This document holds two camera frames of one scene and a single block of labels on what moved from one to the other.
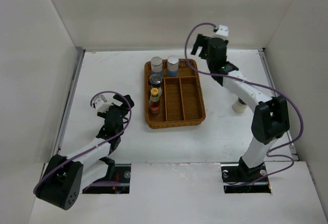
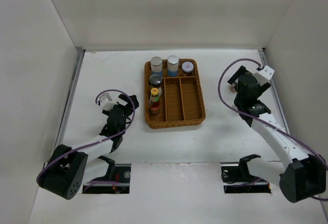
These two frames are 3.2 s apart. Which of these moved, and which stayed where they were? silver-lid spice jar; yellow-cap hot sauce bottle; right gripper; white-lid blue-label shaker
Moved: right gripper
Stayed: yellow-cap hot sauce bottle; white-lid blue-label shaker; silver-lid spice jar
